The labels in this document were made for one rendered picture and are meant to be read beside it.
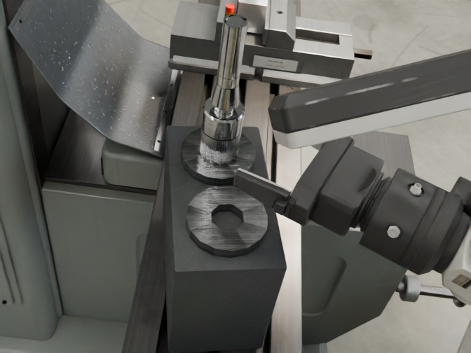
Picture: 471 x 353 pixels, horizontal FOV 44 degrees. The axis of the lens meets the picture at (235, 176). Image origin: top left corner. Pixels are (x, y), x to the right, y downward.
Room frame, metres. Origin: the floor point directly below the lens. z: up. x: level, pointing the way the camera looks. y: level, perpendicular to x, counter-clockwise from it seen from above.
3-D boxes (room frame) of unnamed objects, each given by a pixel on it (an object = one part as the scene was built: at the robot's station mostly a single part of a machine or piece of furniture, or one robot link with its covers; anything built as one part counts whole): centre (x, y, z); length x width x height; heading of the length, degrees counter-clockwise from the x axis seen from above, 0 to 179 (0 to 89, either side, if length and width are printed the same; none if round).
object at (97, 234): (0.91, -0.01, 0.43); 0.80 x 0.30 x 0.60; 93
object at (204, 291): (0.45, 0.01, 1.03); 0.22 x 0.12 x 0.20; 14
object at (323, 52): (0.98, -0.01, 0.98); 0.35 x 0.15 x 0.11; 93
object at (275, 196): (0.40, -0.03, 1.18); 0.06 x 0.02 x 0.03; 67
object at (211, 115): (0.50, 0.03, 1.19); 0.05 x 0.05 x 0.01
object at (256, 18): (0.98, 0.02, 1.03); 0.06 x 0.05 x 0.06; 3
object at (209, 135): (0.50, 0.03, 1.16); 0.05 x 0.05 x 0.06
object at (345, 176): (0.42, -0.13, 1.18); 0.13 x 0.12 x 0.10; 157
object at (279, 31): (0.98, -0.03, 1.02); 0.12 x 0.06 x 0.04; 3
